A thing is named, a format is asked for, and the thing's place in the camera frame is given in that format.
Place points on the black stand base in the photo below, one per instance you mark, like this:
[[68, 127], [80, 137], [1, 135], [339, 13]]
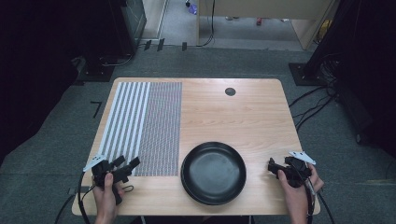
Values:
[[303, 76], [96, 73]]

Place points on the purple object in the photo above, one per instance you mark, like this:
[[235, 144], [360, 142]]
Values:
[[193, 8]]

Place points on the person's right hand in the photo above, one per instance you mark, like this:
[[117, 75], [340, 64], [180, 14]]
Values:
[[299, 199]]

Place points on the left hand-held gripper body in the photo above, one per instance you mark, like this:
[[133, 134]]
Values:
[[101, 168]]

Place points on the glass door cabinet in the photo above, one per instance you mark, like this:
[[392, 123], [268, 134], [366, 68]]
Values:
[[135, 18]]

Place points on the black round plate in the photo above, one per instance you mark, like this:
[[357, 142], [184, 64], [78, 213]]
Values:
[[213, 173]]

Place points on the small red object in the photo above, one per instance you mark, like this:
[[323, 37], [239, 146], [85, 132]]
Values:
[[258, 21]]

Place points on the yellow object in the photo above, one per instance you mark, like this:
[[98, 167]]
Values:
[[325, 29]]

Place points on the grey white striped placemat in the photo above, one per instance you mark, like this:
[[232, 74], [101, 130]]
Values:
[[155, 127]]

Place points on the person's left hand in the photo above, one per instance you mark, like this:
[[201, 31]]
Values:
[[105, 197]]

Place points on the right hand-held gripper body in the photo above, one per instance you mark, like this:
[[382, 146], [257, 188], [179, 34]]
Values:
[[298, 174]]

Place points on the light wooden desk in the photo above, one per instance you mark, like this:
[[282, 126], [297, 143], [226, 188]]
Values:
[[264, 7]]

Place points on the black tape corner mark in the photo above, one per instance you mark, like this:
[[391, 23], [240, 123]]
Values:
[[97, 107]]

